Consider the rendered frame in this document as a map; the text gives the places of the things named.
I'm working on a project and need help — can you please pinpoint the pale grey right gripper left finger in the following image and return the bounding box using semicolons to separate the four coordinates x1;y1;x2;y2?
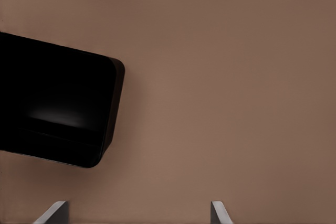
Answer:
32;200;70;224

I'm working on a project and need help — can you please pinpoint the black rectangular tray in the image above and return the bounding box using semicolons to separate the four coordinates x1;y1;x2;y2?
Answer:
0;31;126;169

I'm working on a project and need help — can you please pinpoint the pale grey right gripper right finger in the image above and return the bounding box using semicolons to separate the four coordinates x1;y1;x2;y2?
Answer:
210;200;234;224

